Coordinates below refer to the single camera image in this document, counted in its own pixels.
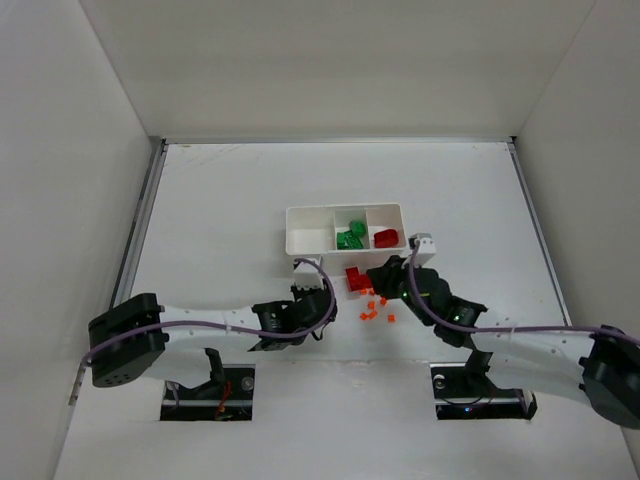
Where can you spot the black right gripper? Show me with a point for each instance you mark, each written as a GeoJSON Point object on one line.
{"type": "Point", "coordinates": [388, 279]}

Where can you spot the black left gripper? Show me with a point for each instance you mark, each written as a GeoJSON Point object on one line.
{"type": "Point", "coordinates": [310, 300]}

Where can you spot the green lego plate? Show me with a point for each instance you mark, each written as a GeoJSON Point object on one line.
{"type": "Point", "coordinates": [348, 241]}

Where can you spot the green lego brick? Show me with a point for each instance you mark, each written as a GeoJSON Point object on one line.
{"type": "Point", "coordinates": [357, 228]}

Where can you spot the white three-compartment container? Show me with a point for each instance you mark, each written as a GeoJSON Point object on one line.
{"type": "Point", "coordinates": [313, 231]}

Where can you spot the red rounded lego brick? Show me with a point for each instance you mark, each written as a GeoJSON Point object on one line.
{"type": "Point", "coordinates": [387, 238]}

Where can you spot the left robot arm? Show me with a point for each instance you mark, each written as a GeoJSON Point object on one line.
{"type": "Point", "coordinates": [142, 338]}

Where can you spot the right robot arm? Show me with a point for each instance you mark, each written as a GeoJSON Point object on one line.
{"type": "Point", "coordinates": [594, 366]}

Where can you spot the red lego brick pile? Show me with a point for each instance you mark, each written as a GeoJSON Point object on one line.
{"type": "Point", "coordinates": [356, 280]}

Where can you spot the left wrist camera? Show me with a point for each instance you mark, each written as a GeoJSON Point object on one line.
{"type": "Point", "coordinates": [306, 273]}

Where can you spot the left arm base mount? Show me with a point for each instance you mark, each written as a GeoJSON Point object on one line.
{"type": "Point", "coordinates": [223, 393]}

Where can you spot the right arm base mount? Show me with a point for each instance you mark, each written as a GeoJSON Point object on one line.
{"type": "Point", "coordinates": [463, 391]}

